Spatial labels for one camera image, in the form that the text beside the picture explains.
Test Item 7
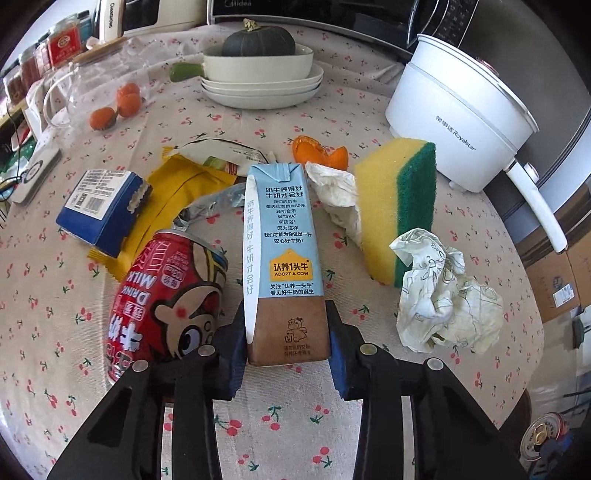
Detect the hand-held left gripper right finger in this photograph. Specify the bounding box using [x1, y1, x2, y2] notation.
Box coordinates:
[323, 300, 529, 480]

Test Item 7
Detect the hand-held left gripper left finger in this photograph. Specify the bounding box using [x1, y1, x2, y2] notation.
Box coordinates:
[46, 300, 250, 480]

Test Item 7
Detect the red milk drink can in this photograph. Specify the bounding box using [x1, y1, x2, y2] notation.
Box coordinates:
[105, 229, 230, 384]

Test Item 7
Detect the printed paper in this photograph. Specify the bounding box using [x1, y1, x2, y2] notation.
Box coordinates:
[389, 227, 504, 354]

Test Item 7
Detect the blue and brown milk carton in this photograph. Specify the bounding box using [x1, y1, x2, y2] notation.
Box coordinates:
[241, 161, 333, 367]

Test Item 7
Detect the silver foil wrapper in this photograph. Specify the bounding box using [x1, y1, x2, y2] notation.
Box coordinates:
[173, 182, 247, 232]

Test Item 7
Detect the yellow and green sponge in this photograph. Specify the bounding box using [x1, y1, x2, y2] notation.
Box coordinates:
[353, 137, 437, 288]

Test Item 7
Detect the white tissue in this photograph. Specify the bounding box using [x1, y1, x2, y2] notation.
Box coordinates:
[305, 161, 365, 247]

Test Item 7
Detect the yellow snack wrapper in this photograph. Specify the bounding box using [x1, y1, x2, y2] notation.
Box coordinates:
[88, 154, 247, 282]

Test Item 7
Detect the blue snack box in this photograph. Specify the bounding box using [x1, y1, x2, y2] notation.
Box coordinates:
[55, 169, 153, 259]

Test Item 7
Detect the orange peel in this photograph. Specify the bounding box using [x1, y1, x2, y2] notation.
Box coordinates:
[292, 136, 349, 169]

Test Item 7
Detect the cherry print tablecloth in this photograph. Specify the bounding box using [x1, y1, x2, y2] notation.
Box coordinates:
[0, 21, 546, 480]

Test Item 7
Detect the white snack packet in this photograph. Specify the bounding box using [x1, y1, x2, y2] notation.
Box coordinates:
[161, 135, 278, 178]

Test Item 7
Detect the cardboard box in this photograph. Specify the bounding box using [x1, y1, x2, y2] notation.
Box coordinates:
[517, 222, 591, 324]

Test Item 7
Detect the white flat device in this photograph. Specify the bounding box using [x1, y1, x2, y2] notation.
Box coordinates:
[9, 148, 63, 206]

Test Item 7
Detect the white electric cooking pot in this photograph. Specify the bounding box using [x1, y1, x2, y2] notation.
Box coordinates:
[385, 33, 568, 254]

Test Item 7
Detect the glass teapot with wooden lid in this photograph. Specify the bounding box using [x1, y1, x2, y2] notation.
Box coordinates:
[44, 37, 153, 132]

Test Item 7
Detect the dark green pumpkin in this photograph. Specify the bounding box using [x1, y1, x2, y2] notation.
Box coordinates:
[222, 18, 296, 57]

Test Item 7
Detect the black microwave oven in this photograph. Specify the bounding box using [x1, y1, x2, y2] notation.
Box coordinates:
[206, 0, 490, 61]

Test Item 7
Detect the glass jar with red contents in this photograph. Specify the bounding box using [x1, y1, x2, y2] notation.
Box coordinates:
[18, 44, 51, 84]

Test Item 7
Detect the red label glass jar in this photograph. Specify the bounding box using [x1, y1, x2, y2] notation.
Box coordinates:
[48, 14, 93, 70]

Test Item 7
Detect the white upright appliance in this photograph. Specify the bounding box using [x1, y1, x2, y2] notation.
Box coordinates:
[95, 0, 125, 44]

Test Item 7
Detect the white pan with green handle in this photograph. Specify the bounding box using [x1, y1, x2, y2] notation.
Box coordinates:
[168, 44, 315, 84]

